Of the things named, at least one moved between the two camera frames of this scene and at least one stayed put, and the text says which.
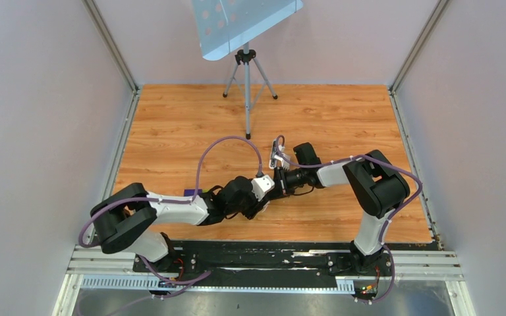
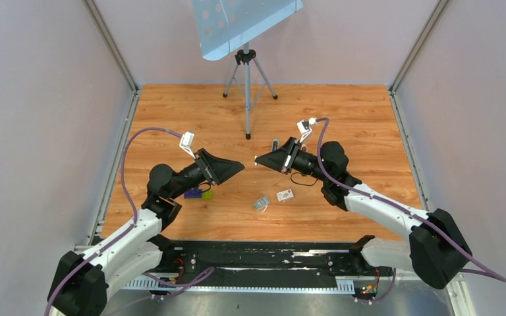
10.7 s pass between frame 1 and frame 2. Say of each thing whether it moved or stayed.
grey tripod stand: stayed
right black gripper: moved
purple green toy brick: stayed
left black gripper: moved
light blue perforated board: stayed
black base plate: stayed
